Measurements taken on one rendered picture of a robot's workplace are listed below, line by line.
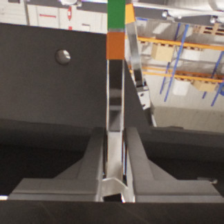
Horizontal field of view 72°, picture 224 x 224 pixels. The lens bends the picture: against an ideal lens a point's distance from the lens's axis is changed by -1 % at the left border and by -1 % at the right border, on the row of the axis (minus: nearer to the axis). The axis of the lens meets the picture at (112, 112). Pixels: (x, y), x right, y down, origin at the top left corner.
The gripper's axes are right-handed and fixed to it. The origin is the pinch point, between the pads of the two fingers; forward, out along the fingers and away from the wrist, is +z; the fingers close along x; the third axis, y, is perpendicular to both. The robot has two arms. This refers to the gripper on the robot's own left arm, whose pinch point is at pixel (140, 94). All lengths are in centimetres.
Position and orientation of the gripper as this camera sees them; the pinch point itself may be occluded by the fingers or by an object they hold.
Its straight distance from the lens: 27.7
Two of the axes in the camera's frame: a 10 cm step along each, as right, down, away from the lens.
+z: -2.4, -6.8, -6.9
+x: -0.5, -7.0, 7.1
